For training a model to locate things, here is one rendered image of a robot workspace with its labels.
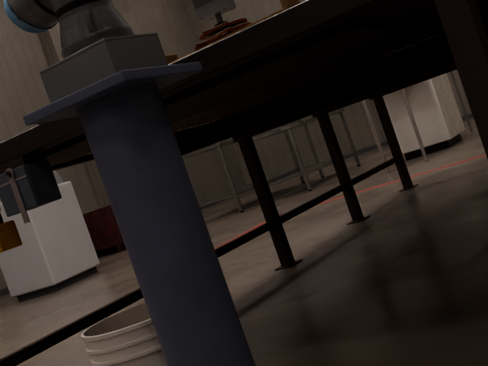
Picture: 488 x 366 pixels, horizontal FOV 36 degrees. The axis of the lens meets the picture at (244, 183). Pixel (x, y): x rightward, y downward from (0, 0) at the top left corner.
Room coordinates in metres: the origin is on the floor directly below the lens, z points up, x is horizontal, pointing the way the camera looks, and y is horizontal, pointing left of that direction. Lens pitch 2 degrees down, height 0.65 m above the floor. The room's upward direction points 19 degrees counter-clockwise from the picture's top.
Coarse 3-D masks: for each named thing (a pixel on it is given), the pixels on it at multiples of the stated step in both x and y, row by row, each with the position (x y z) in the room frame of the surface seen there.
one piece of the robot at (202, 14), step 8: (192, 0) 1.98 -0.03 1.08; (200, 0) 1.97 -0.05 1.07; (208, 0) 1.96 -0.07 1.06; (216, 0) 1.95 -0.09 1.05; (224, 0) 1.95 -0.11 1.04; (232, 0) 2.00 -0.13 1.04; (200, 8) 1.98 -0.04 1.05; (208, 8) 1.97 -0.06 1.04; (216, 8) 1.96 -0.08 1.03; (224, 8) 1.95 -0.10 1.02; (232, 8) 1.99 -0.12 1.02; (200, 16) 1.98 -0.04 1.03; (208, 16) 1.99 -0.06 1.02; (216, 16) 1.99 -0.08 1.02
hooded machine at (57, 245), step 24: (72, 192) 8.12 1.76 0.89; (48, 216) 7.71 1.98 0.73; (72, 216) 8.01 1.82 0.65; (24, 240) 7.59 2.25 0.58; (48, 240) 7.61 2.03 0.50; (72, 240) 7.90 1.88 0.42; (0, 264) 7.78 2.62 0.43; (24, 264) 7.64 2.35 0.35; (48, 264) 7.51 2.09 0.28; (72, 264) 7.79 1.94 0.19; (96, 264) 8.10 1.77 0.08; (24, 288) 7.69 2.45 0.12; (48, 288) 7.60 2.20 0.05
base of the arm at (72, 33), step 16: (80, 0) 1.50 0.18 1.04; (96, 0) 1.51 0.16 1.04; (64, 16) 1.52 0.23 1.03; (80, 16) 1.50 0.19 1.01; (96, 16) 1.51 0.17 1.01; (112, 16) 1.52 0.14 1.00; (64, 32) 1.52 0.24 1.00; (80, 32) 1.49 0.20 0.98; (96, 32) 1.49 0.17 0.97; (112, 32) 1.50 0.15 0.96; (128, 32) 1.53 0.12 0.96; (64, 48) 1.52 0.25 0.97; (80, 48) 1.49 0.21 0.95
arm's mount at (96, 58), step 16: (96, 48) 1.46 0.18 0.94; (112, 48) 1.46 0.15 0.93; (128, 48) 1.50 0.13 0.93; (144, 48) 1.55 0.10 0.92; (160, 48) 1.59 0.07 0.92; (64, 64) 1.50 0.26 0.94; (80, 64) 1.48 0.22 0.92; (96, 64) 1.46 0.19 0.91; (112, 64) 1.45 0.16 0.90; (128, 64) 1.49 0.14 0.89; (144, 64) 1.53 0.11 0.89; (160, 64) 1.58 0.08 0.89; (48, 80) 1.53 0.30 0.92; (64, 80) 1.51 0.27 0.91; (80, 80) 1.49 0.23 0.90; (96, 80) 1.47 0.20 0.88; (48, 96) 1.54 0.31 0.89; (64, 96) 1.52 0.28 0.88
